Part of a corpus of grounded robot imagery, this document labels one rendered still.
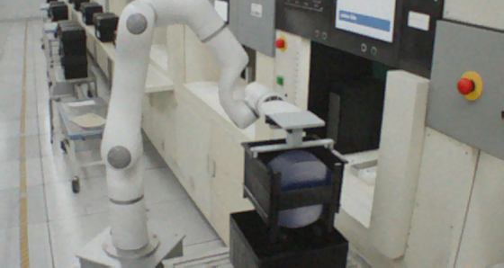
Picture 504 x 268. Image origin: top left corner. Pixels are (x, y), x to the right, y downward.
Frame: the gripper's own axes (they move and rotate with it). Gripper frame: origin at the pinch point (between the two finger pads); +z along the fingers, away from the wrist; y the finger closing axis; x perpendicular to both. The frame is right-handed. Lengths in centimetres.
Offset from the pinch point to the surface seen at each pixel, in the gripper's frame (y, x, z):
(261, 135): -22, -34, -80
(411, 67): -29.4, 17.0, 9.0
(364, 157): -54, -35, -46
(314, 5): -25, 28, -42
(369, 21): -27.5, 26.5, -10.7
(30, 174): 105, -126, -273
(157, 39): -19, -35, -355
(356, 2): -26.8, 31.4, -17.5
